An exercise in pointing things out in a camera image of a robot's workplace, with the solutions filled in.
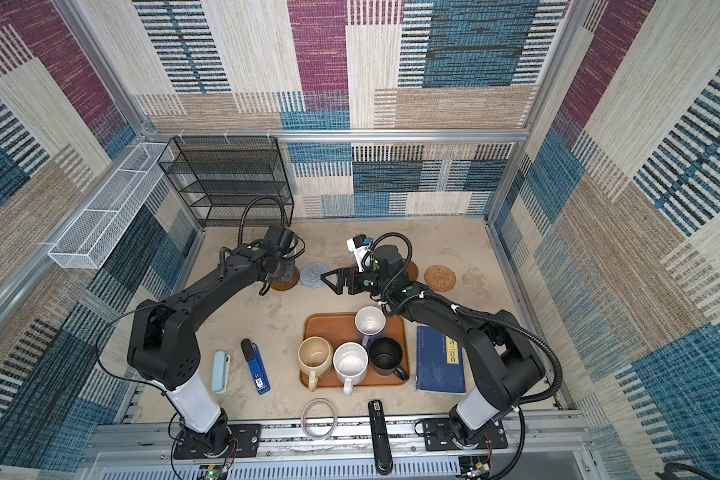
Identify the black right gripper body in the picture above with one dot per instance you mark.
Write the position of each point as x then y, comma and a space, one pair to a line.
369, 280

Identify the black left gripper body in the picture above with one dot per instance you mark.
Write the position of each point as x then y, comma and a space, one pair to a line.
285, 270

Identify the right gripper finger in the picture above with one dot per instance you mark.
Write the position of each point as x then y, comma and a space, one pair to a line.
334, 278
338, 289

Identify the brown round wooden coaster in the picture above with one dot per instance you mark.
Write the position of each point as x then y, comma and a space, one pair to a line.
287, 281
412, 271

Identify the blue woven round coaster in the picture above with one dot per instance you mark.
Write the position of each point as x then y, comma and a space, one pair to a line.
310, 275

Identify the purple mug white inside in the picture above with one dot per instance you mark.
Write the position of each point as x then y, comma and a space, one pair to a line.
370, 322

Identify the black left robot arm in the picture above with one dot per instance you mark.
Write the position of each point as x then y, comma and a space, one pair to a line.
163, 346

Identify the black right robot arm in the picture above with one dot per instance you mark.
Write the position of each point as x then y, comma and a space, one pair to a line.
511, 366

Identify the orange brown serving tray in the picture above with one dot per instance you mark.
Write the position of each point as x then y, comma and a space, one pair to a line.
338, 328

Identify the beige mug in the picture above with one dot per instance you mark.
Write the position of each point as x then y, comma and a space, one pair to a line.
315, 357

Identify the black mug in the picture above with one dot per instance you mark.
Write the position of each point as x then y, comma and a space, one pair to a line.
386, 356

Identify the blue black utility knife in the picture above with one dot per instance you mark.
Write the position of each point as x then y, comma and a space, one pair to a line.
257, 369

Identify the dark blue book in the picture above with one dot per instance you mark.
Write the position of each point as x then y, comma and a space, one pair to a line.
439, 363

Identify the light blue glasses case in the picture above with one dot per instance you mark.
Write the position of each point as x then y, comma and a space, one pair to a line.
220, 372

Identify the black handheld device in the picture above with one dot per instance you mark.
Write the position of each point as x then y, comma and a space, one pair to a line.
383, 459

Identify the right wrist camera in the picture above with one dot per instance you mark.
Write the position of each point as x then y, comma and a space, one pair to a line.
360, 247

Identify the black wire shelf rack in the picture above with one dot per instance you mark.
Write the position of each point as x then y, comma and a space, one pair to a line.
224, 179

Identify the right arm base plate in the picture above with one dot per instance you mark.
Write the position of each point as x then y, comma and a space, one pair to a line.
438, 436

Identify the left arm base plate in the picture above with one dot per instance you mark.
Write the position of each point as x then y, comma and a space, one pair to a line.
235, 440

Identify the white mesh wall basket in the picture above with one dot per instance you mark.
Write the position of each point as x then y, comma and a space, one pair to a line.
95, 232

